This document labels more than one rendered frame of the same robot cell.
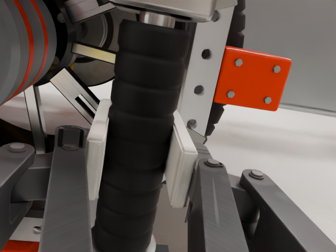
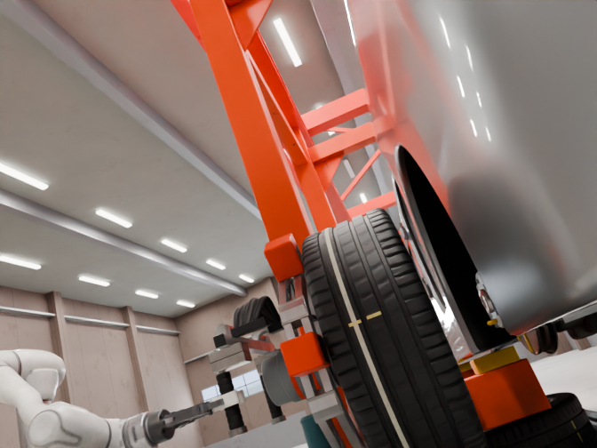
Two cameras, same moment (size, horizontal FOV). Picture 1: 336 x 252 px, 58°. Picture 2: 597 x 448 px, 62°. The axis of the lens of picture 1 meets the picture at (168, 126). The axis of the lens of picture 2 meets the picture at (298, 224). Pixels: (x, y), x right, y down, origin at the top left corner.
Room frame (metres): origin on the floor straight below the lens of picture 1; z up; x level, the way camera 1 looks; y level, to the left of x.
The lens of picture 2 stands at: (0.81, -1.08, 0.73)
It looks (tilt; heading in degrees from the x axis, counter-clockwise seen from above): 21 degrees up; 107
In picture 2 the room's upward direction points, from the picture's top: 20 degrees counter-clockwise
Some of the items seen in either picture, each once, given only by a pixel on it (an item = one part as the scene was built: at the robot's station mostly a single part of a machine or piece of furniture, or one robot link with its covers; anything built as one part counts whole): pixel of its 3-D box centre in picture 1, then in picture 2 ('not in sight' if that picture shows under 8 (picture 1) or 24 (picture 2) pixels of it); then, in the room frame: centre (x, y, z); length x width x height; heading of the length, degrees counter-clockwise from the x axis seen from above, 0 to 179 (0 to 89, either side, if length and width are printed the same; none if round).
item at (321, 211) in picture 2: not in sight; (338, 261); (-0.11, 2.60, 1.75); 0.19 x 0.19 x 2.45; 9
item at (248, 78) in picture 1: (243, 76); (305, 355); (0.42, -0.09, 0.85); 0.09 x 0.08 x 0.07; 99
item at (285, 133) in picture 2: not in sight; (268, 105); (0.06, 1.65, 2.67); 1.77 x 0.10 x 0.12; 99
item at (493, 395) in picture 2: not in sight; (447, 381); (0.55, 0.76, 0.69); 0.52 x 0.17 x 0.35; 9
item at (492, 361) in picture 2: not in sight; (493, 360); (0.72, 0.78, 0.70); 0.14 x 0.14 x 0.05; 9
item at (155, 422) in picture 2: not in sight; (171, 422); (0.00, -0.01, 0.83); 0.09 x 0.08 x 0.07; 10
